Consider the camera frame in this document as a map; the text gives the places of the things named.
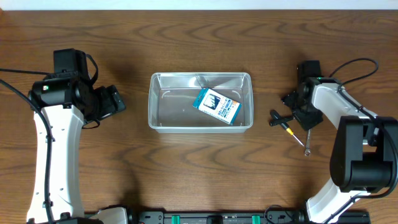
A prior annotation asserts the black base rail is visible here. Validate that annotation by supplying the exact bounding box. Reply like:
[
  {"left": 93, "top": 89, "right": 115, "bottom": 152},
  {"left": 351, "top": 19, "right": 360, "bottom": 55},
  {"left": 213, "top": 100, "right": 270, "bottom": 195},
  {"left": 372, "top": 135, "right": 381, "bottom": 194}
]
[{"left": 83, "top": 210, "right": 371, "bottom": 224}]

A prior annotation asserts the black yellow screwdriver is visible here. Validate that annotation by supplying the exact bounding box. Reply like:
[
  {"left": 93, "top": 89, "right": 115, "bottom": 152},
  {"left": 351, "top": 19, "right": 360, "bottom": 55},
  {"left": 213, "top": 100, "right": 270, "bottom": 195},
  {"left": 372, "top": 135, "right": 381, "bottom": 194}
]
[{"left": 270, "top": 110, "right": 304, "bottom": 146}]

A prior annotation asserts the clear plastic storage box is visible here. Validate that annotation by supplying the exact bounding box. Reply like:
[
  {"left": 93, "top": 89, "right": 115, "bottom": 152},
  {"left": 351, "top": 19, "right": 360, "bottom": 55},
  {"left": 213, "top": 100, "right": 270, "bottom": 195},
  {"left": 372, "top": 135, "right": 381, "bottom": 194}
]
[{"left": 148, "top": 72, "right": 254, "bottom": 134}]

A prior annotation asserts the small black-handled hammer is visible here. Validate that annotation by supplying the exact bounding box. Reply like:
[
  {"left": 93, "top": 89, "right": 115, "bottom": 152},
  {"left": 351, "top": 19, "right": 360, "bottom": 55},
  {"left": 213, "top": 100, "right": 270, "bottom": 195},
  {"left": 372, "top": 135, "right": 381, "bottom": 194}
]
[{"left": 269, "top": 116, "right": 294, "bottom": 126}]

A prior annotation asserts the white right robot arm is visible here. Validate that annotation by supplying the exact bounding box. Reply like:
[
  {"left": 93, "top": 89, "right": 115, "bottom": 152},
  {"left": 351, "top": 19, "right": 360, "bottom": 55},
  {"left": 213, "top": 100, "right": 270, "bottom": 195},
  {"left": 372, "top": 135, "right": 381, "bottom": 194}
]
[{"left": 282, "top": 60, "right": 397, "bottom": 223}]

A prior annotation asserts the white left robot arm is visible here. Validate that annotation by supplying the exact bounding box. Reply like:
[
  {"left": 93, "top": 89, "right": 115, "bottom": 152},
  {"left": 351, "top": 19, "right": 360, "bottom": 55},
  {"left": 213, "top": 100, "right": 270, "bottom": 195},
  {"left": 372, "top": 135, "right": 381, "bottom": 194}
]
[{"left": 27, "top": 49, "right": 128, "bottom": 223}]

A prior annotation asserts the silver combination wrench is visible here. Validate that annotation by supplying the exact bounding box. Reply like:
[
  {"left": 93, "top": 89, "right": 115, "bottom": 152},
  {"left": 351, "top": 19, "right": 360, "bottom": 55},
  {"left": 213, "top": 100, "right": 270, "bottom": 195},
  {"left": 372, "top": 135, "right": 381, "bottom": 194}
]
[{"left": 304, "top": 129, "right": 312, "bottom": 156}]

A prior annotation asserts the blue white screw box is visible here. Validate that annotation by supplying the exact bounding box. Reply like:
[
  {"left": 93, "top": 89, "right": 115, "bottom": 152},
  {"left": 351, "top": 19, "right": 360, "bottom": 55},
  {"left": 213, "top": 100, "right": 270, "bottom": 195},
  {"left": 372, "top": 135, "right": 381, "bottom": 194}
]
[{"left": 193, "top": 88, "right": 242, "bottom": 125}]

